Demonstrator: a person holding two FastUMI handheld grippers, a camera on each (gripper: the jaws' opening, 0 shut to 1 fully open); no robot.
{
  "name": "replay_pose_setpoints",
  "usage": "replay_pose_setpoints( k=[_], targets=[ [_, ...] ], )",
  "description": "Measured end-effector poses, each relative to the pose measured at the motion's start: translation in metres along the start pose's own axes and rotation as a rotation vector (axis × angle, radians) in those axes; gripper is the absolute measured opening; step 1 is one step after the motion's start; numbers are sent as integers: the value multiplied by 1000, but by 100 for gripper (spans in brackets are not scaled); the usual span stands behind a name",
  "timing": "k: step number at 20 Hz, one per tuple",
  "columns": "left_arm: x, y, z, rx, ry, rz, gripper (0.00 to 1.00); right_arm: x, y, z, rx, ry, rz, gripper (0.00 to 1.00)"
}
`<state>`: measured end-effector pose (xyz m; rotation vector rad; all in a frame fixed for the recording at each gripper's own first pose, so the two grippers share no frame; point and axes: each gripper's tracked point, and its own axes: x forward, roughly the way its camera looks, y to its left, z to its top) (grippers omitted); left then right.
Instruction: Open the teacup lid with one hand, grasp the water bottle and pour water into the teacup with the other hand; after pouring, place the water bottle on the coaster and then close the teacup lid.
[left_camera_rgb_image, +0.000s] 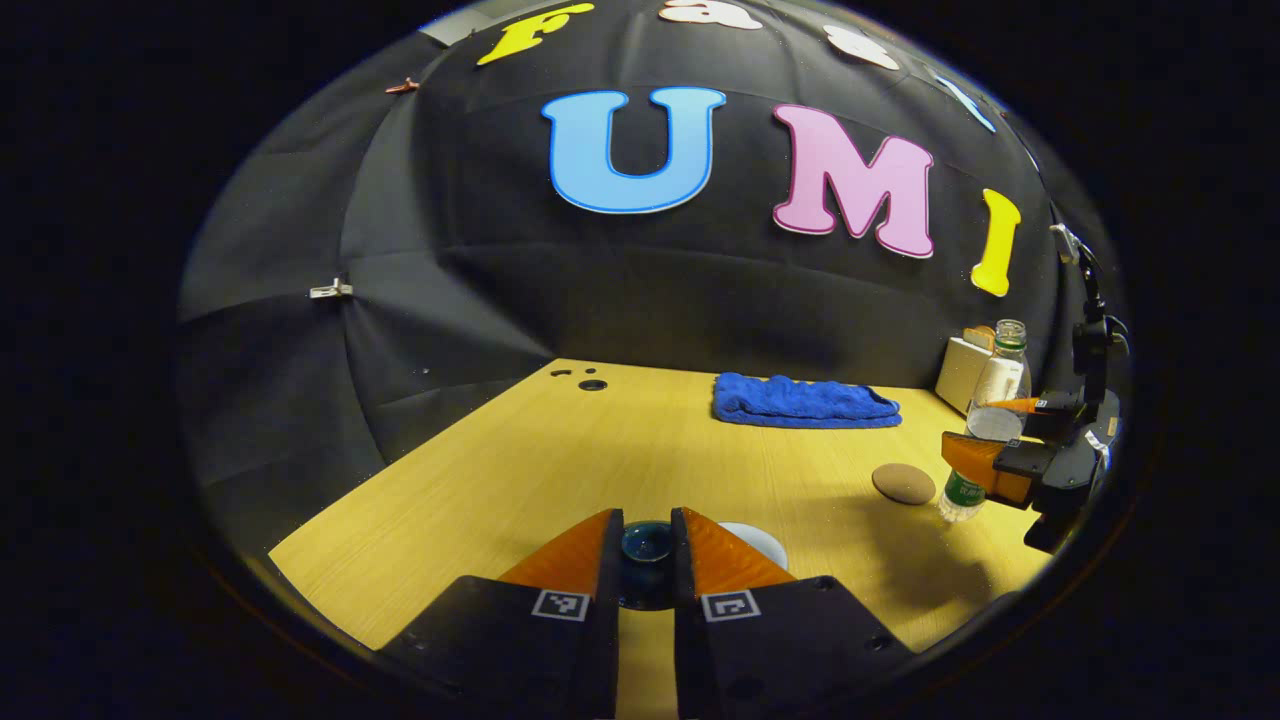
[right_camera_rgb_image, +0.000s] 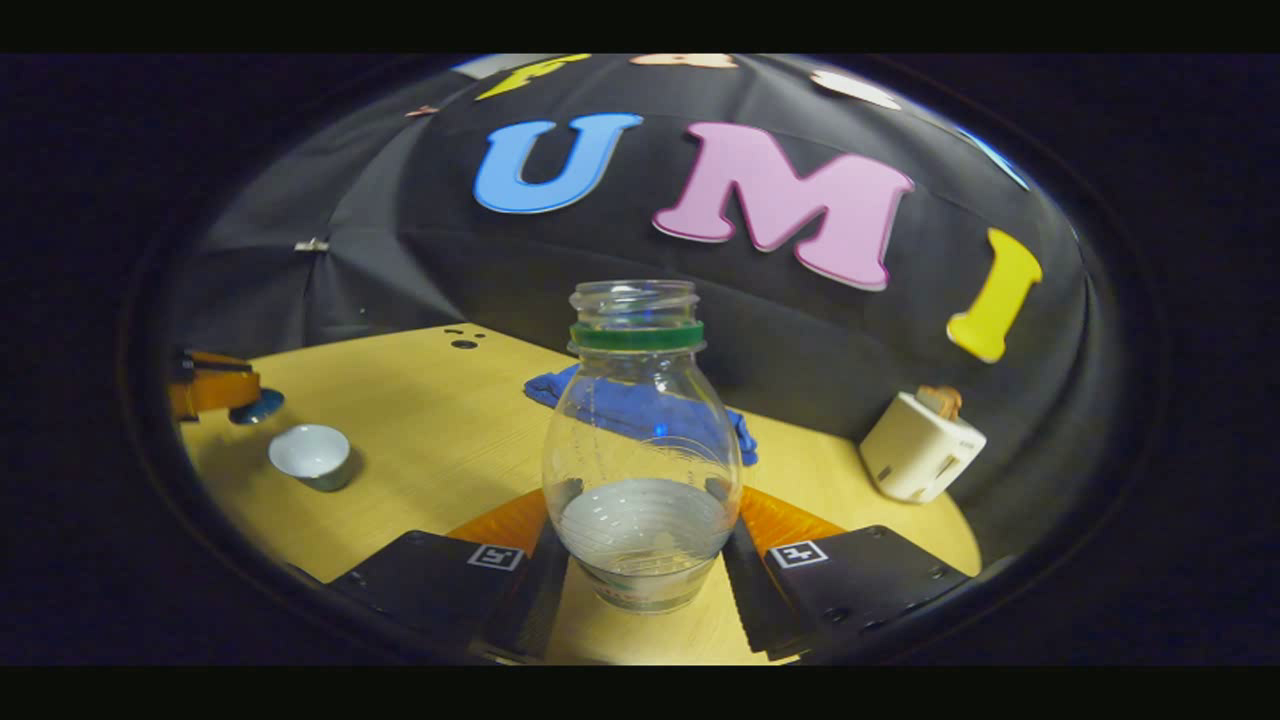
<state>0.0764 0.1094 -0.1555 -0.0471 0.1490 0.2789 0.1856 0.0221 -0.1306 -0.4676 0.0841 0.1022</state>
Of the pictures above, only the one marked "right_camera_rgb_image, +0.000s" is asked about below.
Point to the silver metal clip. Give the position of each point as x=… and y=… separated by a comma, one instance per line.
x=312, y=244

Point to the white toaster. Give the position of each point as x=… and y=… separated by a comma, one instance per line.
x=915, y=452

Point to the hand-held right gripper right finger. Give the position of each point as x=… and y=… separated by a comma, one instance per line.
x=860, y=580

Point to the clear plastic water bottle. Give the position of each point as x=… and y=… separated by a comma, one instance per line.
x=640, y=400

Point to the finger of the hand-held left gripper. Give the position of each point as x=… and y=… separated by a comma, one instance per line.
x=215, y=385

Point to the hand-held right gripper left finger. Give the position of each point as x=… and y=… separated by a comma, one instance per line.
x=430, y=580

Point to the blue towel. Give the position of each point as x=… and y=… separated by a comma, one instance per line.
x=548, y=388

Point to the red metal clip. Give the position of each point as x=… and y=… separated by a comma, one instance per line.
x=422, y=110

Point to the brown bread slice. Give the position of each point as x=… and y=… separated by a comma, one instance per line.
x=942, y=400

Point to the black backdrop cloth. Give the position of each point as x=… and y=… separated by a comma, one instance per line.
x=400, y=250

